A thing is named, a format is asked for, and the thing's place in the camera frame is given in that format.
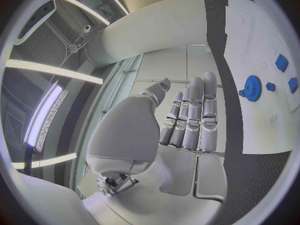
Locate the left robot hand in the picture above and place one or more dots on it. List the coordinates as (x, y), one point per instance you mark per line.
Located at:
(126, 131)

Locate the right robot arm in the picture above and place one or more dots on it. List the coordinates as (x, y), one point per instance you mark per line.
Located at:
(152, 28)

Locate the white task board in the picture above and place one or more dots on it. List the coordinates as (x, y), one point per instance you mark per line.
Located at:
(257, 125)

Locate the glowing light bar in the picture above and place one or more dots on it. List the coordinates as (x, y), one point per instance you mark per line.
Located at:
(44, 112)

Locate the blue block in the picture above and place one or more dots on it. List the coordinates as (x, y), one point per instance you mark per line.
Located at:
(281, 62)
(293, 85)

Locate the small blue peg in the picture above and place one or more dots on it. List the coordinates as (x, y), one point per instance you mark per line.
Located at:
(271, 87)
(242, 93)

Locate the blue gear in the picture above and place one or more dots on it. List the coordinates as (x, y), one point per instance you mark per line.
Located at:
(254, 90)

